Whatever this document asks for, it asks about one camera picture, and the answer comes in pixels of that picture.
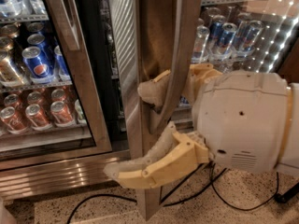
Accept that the red coke can right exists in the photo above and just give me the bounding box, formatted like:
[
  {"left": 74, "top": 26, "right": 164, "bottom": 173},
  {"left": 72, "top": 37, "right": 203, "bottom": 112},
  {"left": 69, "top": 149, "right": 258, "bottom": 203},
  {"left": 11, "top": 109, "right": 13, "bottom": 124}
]
[{"left": 50, "top": 101, "right": 74, "bottom": 127}]

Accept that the stainless fridge base grille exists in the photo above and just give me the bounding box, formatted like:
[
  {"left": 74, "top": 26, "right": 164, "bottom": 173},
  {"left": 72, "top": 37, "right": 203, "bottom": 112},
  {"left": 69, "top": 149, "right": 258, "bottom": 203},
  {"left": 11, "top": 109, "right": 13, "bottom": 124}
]
[{"left": 0, "top": 150, "right": 130, "bottom": 200}]

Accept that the glass fridge door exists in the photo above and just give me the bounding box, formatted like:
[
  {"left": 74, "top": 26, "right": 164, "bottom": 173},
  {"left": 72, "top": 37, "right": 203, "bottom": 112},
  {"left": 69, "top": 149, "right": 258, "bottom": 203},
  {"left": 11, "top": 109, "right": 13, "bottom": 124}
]
[
  {"left": 0, "top": 0, "right": 111, "bottom": 170},
  {"left": 107, "top": 0, "right": 299, "bottom": 222}
]

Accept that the red coke can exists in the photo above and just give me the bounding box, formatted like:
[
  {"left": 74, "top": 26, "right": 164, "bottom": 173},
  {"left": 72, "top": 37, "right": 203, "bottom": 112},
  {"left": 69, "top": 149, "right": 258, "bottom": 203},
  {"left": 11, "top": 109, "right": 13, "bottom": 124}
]
[
  {"left": 50, "top": 101, "right": 74, "bottom": 127},
  {"left": 25, "top": 104, "right": 52, "bottom": 131},
  {"left": 0, "top": 106, "right": 28, "bottom": 133}
]

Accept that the black floor cable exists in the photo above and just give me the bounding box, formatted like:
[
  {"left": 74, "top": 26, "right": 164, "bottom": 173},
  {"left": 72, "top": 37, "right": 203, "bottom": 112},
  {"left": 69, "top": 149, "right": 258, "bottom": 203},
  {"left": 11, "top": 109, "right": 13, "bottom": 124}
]
[{"left": 66, "top": 161, "right": 299, "bottom": 224}]

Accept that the red coke can middle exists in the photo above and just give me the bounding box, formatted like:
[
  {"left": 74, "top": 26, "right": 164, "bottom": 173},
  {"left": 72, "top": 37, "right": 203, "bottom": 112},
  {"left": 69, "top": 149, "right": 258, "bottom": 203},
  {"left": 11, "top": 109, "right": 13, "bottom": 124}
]
[{"left": 25, "top": 104, "right": 52, "bottom": 131}]

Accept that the gold can front left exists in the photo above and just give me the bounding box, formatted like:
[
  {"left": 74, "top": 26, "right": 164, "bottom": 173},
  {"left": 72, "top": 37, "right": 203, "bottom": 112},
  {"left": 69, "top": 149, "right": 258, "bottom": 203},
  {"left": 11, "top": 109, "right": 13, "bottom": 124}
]
[{"left": 0, "top": 50, "right": 29, "bottom": 88}]

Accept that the blue pepsi can front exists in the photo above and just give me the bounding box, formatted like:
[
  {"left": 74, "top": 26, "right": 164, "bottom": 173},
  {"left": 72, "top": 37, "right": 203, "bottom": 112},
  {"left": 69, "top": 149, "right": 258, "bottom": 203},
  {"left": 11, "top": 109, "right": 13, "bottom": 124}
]
[{"left": 21, "top": 46, "right": 54, "bottom": 83}]

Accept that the red coke can left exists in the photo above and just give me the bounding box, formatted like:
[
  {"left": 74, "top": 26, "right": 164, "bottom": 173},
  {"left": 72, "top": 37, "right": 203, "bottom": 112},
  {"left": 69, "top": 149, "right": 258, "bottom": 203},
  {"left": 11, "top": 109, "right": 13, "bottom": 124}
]
[{"left": 0, "top": 106, "right": 28, "bottom": 133}]

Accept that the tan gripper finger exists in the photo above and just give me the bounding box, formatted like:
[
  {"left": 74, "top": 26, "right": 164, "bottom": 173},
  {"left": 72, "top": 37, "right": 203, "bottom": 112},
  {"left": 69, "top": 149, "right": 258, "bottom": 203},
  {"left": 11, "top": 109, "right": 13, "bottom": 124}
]
[
  {"left": 104, "top": 121, "right": 209, "bottom": 189},
  {"left": 137, "top": 63, "right": 223, "bottom": 109}
]

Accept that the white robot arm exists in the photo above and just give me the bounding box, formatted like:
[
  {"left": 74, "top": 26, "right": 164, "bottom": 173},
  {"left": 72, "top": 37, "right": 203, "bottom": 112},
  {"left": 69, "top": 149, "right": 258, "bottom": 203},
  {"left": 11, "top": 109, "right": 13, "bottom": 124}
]
[{"left": 104, "top": 63, "right": 299, "bottom": 189}]

